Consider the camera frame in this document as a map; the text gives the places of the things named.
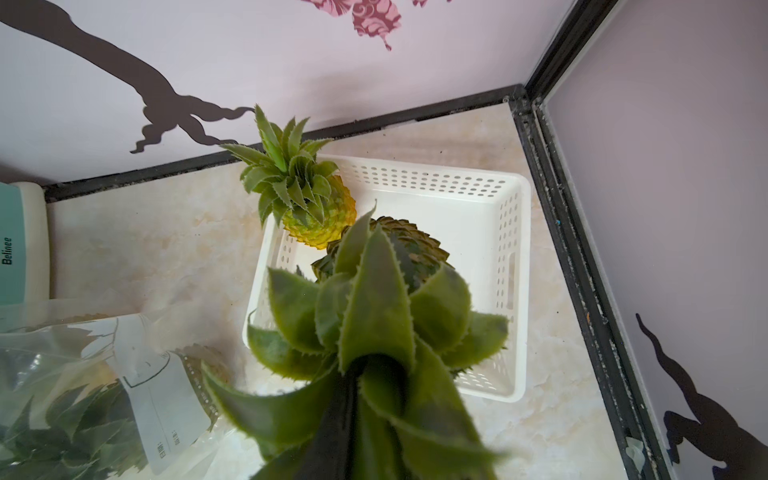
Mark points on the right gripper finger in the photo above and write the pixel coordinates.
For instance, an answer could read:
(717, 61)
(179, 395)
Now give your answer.
(330, 452)

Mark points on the pineapple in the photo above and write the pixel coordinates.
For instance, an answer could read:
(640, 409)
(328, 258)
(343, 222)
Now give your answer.
(133, 413)
(302, 194)
(410, 424)

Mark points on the back right zip bag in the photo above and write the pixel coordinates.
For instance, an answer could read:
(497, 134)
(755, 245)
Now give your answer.
(65, 329)

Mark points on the white plastic basket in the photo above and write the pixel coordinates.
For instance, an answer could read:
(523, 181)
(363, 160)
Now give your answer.
(468, 240)

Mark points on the mint green toaster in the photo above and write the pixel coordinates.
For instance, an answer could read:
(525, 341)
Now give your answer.
(25, 244)

